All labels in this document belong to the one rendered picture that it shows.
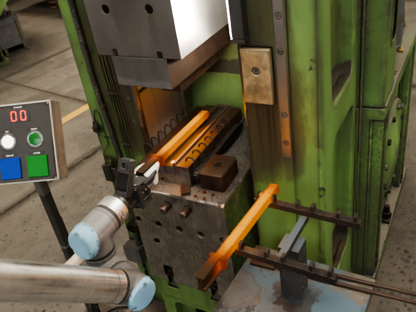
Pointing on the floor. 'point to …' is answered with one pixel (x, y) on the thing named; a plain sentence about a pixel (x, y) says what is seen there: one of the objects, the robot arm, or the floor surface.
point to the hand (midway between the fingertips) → (153, 161)
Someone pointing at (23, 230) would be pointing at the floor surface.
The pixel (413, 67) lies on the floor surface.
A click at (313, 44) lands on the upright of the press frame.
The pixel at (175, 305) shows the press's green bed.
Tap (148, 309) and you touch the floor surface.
